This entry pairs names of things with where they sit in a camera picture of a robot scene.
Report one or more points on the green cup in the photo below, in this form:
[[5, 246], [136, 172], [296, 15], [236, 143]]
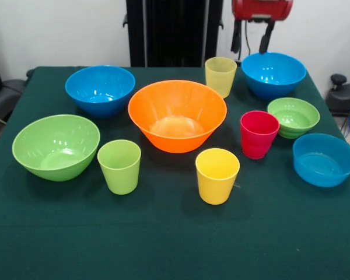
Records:
[[119, 178]]

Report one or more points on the black knobbed equipment base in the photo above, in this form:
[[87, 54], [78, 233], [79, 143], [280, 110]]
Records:
[[344, 96]]

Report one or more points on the large blue bowl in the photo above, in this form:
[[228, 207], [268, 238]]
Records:
[[99, 96], [274, 78]]

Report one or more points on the small green bowl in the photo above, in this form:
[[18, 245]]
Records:
[[294, 116]]

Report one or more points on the black chair base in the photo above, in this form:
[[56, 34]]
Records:
[[6, 96]]

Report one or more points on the pale translucent yellow cup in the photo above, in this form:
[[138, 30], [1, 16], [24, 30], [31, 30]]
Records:
[[220, 81]]

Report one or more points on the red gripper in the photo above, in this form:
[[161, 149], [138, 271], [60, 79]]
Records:
[[262, 8]]

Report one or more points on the red cup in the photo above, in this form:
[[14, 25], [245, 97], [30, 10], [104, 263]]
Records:
[[256, 143]]

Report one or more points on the large orange bowl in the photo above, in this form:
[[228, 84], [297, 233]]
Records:
[[175, 137]]

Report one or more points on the large green bowl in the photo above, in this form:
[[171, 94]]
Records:
[[55, 151]]

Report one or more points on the dark green table cloth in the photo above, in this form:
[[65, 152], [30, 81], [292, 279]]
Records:
[[163, 233]]

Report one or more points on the small blue bowl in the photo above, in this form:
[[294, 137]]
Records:
[[323, 166]]

